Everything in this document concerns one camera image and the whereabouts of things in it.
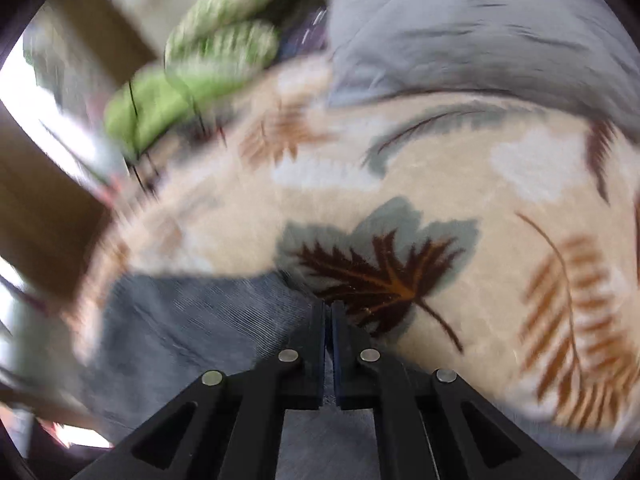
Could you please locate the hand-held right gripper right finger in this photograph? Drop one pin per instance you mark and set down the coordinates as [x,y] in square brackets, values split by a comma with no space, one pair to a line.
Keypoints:
[345,360]

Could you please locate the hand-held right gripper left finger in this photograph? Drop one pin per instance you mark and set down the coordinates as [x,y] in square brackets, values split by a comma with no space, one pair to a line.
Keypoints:
[310,360]

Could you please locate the grey-blue denim pants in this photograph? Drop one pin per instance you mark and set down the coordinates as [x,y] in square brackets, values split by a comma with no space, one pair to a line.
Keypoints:
[175,330]

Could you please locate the beige leaf print blanket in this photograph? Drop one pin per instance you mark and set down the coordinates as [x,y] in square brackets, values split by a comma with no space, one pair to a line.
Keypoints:
[425,185]

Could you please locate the purple plastic bag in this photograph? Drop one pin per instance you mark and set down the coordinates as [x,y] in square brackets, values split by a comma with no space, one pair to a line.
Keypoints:
[305,35]

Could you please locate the green checked knitted blanket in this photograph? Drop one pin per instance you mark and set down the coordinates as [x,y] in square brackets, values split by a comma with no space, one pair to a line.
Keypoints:
[225,45]

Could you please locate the grey pillow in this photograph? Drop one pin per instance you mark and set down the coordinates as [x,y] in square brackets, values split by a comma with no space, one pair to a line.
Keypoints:
[450,35]

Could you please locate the glass window with wooden frame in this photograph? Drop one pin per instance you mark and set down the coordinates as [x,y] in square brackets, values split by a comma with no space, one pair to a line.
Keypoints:
[45,220]

